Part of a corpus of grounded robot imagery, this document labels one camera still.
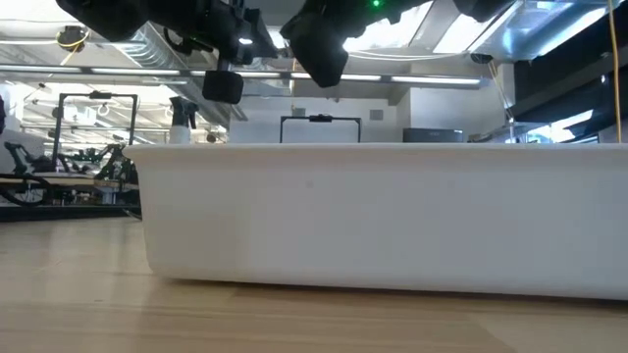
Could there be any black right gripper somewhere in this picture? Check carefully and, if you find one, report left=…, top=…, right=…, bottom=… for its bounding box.
left=293, top=0, right=434, bottom=40

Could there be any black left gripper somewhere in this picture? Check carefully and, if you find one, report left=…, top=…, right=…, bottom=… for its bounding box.
left=164, top=0, right=279, bottom=66

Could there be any spray bottle with yellow liquid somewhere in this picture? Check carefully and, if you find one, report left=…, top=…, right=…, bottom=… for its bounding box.
left=169, top=96, right=200, bottom=145

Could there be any white cutlery tray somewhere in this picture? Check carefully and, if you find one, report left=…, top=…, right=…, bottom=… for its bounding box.
left=122, top=142, right=628, bottom=301

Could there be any long ceiling light strip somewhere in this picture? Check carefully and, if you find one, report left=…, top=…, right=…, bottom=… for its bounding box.
left=0, top=65, right=492, bottom=88

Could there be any silver pole with black head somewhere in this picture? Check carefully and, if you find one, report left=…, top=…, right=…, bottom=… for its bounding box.
left=470, top=52, right=517, bottom=143

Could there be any dark monitor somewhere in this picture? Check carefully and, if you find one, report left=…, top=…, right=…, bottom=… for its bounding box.
left=402, top=127, right=464, bottom=144

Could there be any background workbench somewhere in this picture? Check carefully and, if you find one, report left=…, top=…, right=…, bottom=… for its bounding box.
left=0, top=174, right=138, bottom=207

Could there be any black round hoop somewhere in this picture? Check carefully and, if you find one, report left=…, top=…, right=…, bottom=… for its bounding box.
left=0, top=171, right=50, bottom=206

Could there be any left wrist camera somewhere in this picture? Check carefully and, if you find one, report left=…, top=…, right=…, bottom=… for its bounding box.
left=201, top=70, right=245, bottom=105

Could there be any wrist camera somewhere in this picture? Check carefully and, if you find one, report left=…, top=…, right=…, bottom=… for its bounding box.
left=201, top=70, right=245, bottom=105
left=280, top=12, right=350, bottom=89

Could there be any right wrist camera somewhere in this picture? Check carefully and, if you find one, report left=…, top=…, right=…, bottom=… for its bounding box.
left=280, top=12, right=350, bottom=89

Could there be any black gantry frame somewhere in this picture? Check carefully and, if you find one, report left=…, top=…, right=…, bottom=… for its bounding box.
left=52, top=91, right=139, bottom=148

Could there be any yellow ceiling cable reel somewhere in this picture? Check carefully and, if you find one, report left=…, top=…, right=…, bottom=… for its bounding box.
left=55, top=25, right=91, bottom=54

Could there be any silver air duct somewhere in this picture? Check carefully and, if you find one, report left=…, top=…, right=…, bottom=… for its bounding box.
left=490, top=0, right=609, bottom=63

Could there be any yellow extension cord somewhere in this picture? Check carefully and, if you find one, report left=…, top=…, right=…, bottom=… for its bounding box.
left=606, top=0, right=623, bottom=143

